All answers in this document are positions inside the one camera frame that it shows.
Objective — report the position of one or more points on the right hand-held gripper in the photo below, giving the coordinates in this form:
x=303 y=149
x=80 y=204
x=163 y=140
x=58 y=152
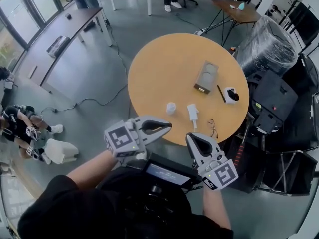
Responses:
x=221 y=174

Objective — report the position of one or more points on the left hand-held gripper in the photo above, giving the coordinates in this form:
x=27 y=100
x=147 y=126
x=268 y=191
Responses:
x=122 y=139

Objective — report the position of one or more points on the white plastic bottle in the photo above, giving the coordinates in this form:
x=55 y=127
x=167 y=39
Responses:
x=171 y=108

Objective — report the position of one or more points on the person's right forearm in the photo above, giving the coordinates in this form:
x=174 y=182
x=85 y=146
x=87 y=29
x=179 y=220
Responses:
x=215 y=208

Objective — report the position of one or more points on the person's left forearm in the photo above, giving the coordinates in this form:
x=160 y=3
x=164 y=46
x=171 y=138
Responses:
x=94 y=169

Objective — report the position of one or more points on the small blue bottle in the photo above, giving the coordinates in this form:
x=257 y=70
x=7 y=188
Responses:
x=241 y=6

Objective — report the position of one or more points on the thin-framed eyeglasses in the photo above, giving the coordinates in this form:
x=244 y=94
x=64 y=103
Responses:
x=214 y=133

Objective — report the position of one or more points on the black chest-mounted screen device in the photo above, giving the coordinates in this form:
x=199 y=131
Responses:
x=169 y=174

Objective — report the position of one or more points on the small white box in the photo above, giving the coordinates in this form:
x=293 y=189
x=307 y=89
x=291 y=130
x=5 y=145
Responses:
x=226 y=99

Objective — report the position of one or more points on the black pen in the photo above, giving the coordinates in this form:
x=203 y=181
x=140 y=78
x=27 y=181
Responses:
x=221 y=93

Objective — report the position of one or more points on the grey box with round recesses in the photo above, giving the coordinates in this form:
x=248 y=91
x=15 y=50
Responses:
x=206 y=76

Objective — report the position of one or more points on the black equipment case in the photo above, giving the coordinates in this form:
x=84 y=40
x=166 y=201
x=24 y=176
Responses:
x=274 y=96

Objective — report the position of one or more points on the white plastic bin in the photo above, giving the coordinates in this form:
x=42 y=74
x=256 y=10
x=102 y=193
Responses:
x=62 y=151

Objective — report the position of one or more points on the white power strip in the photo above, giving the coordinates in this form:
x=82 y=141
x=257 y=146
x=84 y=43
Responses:
x=199 y=32

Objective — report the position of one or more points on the person's black shirt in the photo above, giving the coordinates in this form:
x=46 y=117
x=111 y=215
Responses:
x=64 y=213

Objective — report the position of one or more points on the table with white legs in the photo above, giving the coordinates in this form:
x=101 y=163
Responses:
x=149 y=1

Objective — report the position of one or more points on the black flat box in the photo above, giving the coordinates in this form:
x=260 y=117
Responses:
x=58 y=46

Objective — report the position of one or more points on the long dark desk white legs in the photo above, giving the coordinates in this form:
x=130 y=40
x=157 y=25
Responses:
x=74 y=24

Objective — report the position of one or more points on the wooden table black metal legs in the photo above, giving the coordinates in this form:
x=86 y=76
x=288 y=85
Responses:
x=239 y=12

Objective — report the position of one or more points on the black monitor screen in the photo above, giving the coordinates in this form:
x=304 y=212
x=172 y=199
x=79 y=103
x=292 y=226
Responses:
x=304 y=21

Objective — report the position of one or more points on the black coat stand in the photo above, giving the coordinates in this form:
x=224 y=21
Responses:
x=293 y=2

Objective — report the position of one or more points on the black framed glass door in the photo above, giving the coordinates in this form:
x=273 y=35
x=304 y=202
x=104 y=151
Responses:
x=20 y=14

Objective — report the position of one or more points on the black crate with silver frame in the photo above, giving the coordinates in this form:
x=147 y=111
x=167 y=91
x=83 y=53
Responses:
x=299 y=170

